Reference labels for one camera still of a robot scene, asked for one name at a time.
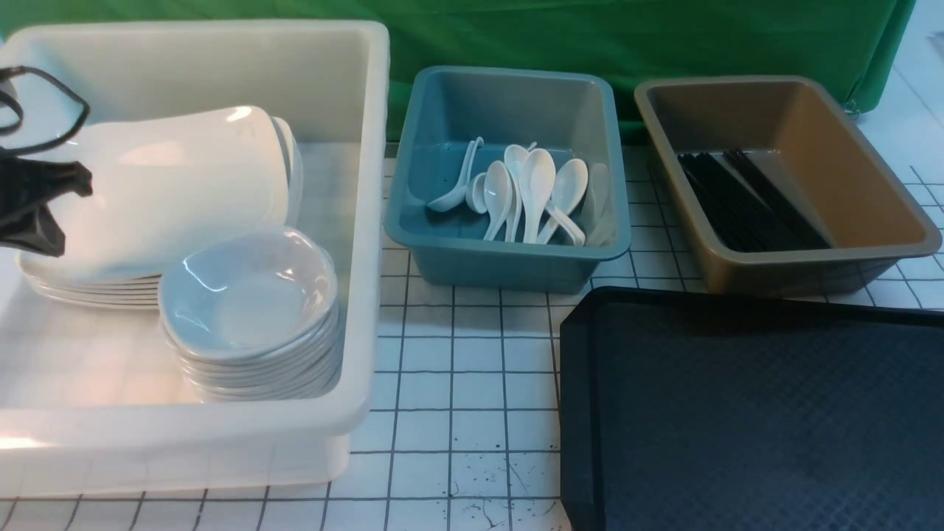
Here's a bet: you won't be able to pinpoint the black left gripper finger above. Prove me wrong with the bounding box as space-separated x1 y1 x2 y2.
1 157 92 257

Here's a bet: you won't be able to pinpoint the black serving tray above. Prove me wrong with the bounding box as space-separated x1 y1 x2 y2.
558 287 943 530

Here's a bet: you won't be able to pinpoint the white spoon long handle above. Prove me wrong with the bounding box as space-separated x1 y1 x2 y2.
503 145 529 242

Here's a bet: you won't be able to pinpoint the large white square plate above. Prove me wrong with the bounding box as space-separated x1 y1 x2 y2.
18 105 303 283

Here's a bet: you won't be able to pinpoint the small white spoon behind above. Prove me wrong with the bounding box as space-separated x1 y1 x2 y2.
465 172 487 214

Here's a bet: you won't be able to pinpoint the brown plastic bin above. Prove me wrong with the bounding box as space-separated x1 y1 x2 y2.
634 75 942 296

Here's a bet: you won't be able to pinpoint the green backdrop cloth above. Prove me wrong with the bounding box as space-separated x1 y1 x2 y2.
2 1 916 139

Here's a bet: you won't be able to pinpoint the stack of white bowls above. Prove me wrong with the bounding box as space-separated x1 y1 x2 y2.
158 226 344 403

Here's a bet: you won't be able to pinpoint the stack of white square plates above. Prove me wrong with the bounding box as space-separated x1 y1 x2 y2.
15 117 304 307

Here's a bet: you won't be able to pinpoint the large white plastic tub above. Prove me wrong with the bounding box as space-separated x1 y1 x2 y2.
2 19 390 499

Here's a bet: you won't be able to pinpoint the black chopsticks in bin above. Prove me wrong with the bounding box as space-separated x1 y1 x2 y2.
677 149 832 253

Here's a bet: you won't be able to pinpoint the teal plastic bin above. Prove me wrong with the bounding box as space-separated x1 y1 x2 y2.
385 65 631 294

